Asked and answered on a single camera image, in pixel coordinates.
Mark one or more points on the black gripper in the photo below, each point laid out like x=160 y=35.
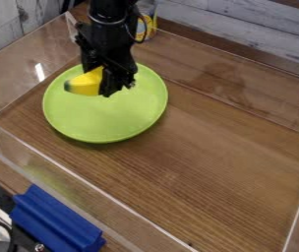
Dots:
x=106 y=47

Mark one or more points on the yellow toy banana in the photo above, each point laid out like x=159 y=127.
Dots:
x=85 y=84

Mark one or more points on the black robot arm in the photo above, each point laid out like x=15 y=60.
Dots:
x=110 y=12

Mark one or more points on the green round plate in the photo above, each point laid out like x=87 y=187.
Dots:
x=102 y=120

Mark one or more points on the blue plastic block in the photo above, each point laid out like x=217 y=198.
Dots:
x=53 y=224

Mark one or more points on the clear acrylic tray wall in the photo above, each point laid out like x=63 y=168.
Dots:
x=120 y=185

